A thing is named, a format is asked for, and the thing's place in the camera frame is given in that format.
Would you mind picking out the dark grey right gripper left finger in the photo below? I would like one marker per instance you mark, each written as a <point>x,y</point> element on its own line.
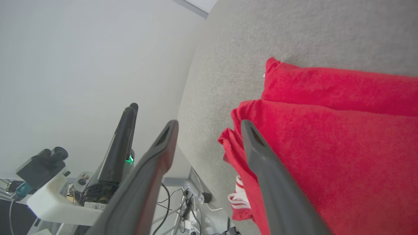
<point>143,189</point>

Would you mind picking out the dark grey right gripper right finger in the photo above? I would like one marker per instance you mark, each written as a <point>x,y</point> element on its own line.
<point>277,192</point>

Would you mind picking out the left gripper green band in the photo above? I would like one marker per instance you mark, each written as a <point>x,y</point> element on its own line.
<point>98,192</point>

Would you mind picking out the red cloth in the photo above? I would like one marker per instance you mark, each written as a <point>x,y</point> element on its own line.
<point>343,147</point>

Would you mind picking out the small black power adapter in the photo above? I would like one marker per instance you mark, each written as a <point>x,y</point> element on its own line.
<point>206,197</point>

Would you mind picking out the grey fabric surface cover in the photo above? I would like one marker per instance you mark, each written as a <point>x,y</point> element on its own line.
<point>294,32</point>

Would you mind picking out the grey metal table frame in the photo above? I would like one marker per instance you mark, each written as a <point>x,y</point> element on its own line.
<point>191,189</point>

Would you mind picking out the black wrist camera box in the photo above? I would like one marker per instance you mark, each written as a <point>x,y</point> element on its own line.
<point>40,166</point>

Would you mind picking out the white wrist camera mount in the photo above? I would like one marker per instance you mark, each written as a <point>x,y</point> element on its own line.
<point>55,205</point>

